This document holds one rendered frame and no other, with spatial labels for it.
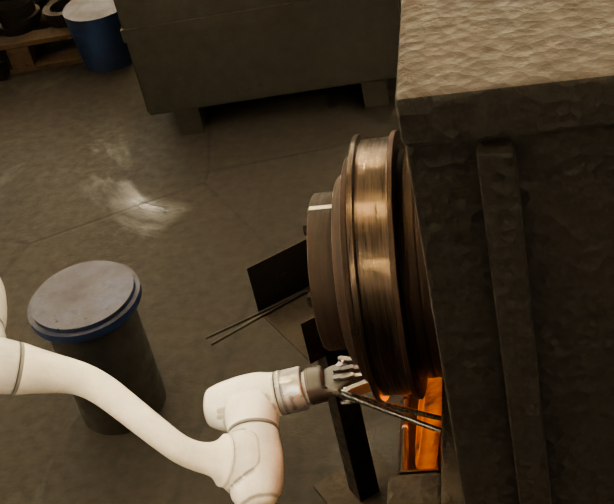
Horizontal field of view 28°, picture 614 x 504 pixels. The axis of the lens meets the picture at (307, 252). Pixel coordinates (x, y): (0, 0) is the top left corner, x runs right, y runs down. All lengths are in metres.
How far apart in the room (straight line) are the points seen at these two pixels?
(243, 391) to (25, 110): 3.11
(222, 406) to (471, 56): 1.23
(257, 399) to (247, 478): 0.17
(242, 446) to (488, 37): 1.16
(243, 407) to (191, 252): 1.84
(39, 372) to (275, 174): 2.29
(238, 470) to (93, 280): 1.26
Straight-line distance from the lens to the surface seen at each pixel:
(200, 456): 2.41
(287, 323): 2.94
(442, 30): 1.53
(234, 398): 2.50
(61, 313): 3.47
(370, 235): 1.98
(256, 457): 2.41
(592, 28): 1.49
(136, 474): 3.56
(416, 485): 2.25
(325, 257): 2.08
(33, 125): 5.30
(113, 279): 3.52
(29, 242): 4.59
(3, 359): 2.37
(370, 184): 2.03
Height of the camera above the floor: 2.48
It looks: 37 degrees down
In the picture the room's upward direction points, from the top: 13 degrees counter-clockwise
